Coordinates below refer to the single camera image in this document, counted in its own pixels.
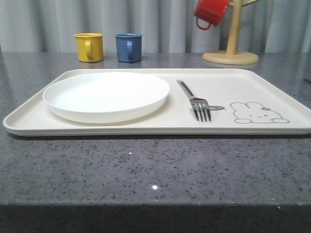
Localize yellow mug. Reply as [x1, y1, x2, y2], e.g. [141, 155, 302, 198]
[74, 33, 104, 63]

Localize grey curtain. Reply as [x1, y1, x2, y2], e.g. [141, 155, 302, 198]
[0, 0, 311, 53]

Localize white round plate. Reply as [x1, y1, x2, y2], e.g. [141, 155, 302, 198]
[42, 72, 170, 124]

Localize cream rabbit serving tray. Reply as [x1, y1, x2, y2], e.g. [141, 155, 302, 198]
[3, 68, 311, 136]

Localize wooden mug tree stand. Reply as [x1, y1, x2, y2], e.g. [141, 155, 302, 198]
[202, 0, 259, 65]

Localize red mug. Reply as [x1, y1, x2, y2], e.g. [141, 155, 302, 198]
[194, 0, 230, 31]

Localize silver fork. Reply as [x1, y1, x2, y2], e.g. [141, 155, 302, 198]
[177, 80, 211, 123]

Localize blue mug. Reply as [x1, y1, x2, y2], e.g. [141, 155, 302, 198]
[115, 33, 143, 63]

